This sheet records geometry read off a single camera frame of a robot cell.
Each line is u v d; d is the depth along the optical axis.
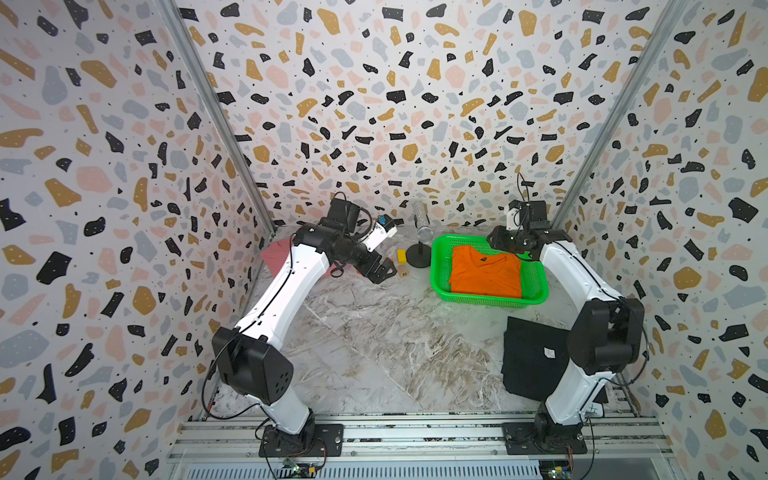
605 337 0.48
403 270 1.06
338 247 0.55
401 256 1.13
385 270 0.70
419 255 1.12
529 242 0.67
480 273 1.07
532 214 0.71
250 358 0.42
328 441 0.73
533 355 0.86
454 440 0.76
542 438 0.68
